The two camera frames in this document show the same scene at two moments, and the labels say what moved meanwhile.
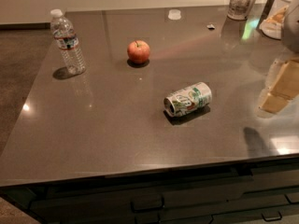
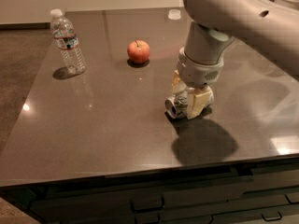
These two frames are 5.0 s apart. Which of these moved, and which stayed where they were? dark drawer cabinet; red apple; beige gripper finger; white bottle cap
Moved: beige gripper finger
Stayed: dark drawer cabinet; white bottle cap; red apple
